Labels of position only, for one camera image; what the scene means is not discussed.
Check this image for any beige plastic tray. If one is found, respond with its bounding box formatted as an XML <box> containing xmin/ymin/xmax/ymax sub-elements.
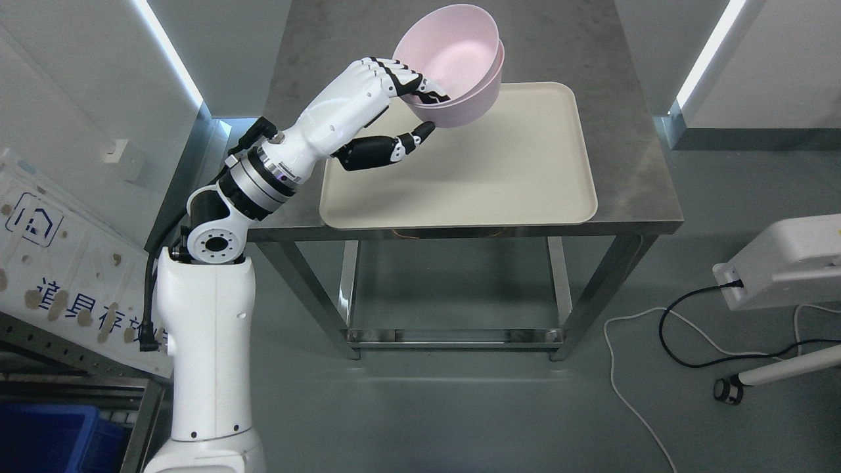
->
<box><xmin>319</xmin><ymin>83</ymin><xmax>599</xmax><ymax>230</ymax></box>

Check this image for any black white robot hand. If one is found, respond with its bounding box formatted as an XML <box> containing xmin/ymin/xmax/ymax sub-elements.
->
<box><xmin>262</xmin><ymin>56</ymin><xmax>451</xmax><ymax>185</ymax></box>

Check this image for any stainless steel table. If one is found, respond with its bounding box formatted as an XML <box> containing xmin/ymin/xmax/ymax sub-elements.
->
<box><xmin>250</xmin><ymin>1</ymin><xmax>684</xmax><ymax>361</ymax></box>

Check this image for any white stand leg with caster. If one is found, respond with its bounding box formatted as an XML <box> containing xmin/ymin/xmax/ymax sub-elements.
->
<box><xmin>713</xmin><ymin>346</ymin><xmax>840</xmax><ymax>406</ymax></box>

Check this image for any white cable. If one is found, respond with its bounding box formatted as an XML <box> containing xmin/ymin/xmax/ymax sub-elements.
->
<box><xmin>604</xmin><ymin>305</ymin><xmax>841</xmax><ymax>473</ymax></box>

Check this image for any metal shelf rack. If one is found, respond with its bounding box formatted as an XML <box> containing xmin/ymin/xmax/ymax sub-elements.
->
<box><xmin>1</xmin><ymin>313</ymin><xmax>171</xmax><ymax>472</ymax></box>

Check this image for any pink bowl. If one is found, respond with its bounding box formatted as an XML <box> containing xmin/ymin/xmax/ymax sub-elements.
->
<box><xmin>392</xmin><ymin>4</ymin><xmax>501</xmax><ymax>99</ymax></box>
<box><xmin>402</xmin><ymin>40</ymin><xmax>505</xmax><ymax>129</ymax></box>

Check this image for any white wall socket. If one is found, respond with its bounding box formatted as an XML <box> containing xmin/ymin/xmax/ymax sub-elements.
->
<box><xmin>102</xmin><ymin>139</ymin><xmax>130</xmax><ymax>166</ymax></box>

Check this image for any blue bin lower left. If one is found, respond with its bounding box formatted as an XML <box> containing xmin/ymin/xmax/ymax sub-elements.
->
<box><xmin>1</xmin><ymin>402</ymin><xmax>124</xmax><ymax>472</ymax></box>

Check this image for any white device on stand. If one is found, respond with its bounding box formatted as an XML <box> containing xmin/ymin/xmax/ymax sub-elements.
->
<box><xmin>712</xmin><ymin>214</ymin><xmax>840</xmax><ymax>311</ymax></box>

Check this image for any white sign board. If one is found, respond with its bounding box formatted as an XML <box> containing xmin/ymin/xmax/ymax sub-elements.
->
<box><xmin>1</xmin><ymin>148</ymin><xmax>172</xmax><ymax>379</ymax></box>

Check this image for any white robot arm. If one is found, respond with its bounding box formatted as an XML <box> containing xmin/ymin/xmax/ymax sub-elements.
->
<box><xmin>141</xmin><ymin>118</ymin><xmax>337</xmax><ymax>472</ymax></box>

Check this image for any black cable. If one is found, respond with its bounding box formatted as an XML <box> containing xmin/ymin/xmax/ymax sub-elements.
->
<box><xmin>659</xmin><ymin>280</ymin><xmax>841</xmax><ymax>369</ymax></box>

